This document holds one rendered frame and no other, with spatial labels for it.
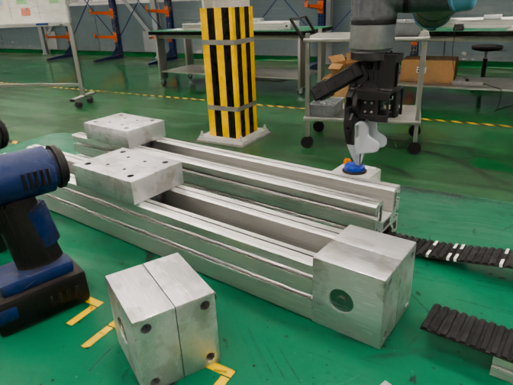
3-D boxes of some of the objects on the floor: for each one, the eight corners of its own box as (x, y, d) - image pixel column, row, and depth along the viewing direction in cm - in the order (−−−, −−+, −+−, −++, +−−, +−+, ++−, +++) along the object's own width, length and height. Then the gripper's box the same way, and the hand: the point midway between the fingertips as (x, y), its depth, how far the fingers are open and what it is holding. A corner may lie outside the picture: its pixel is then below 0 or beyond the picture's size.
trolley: (420, 135, 393) (433, 11, 353) (420, 155, 345) (436, 14, 305) (304, 130, 424) (304, 14, 384) (289, 147, 376) (288, 18, 336)
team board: (-30, 109, 573) (-82, -66, 495) (-3, 101, 618) (-47, -61, 540) (78, 109, 546) (41, -76, 469) (98, 101, 591) (68, -70, 514)
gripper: (389, 55, 72) (380, 178, 80) (409, 48, 79) (398, 163, 87) (340, 53, 77) (337, 169, 85) (363, 47, 83) (357, 156, 92)
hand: (355, 157), depth 87 cm, fingers closed
